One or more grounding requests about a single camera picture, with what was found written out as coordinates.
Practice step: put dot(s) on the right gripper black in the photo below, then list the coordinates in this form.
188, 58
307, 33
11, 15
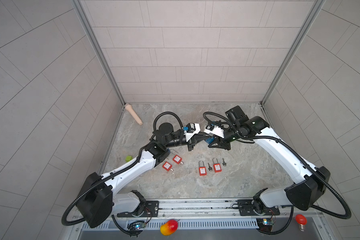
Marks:
221, 143

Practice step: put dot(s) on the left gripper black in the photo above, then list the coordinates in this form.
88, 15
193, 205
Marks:
196, 139

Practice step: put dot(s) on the blue padlock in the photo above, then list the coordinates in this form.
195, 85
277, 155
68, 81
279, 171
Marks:
210, 140

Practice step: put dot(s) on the red padlock with label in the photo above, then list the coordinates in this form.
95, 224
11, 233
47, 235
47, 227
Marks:
202, 169

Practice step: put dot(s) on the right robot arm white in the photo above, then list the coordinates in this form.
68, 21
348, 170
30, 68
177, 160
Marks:
310, 182

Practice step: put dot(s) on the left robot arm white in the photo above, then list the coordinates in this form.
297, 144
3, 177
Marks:
100, 198

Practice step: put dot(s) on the green cube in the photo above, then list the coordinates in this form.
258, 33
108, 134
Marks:
128, 158

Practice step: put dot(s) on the beige cylinder peg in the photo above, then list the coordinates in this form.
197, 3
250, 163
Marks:
132, 112

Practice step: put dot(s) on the red yellow mango toy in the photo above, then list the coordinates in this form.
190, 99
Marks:
169, 227

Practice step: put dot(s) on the red light bulb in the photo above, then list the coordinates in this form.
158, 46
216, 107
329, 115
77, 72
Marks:
301, 221

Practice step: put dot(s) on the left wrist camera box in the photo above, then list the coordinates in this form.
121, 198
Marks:
190, 130

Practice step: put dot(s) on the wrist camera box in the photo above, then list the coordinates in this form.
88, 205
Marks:
214, 130
190, 130

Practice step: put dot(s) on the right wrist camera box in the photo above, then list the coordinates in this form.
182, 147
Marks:
214, 130

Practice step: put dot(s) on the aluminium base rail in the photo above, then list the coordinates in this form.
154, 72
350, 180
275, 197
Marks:
215, 218

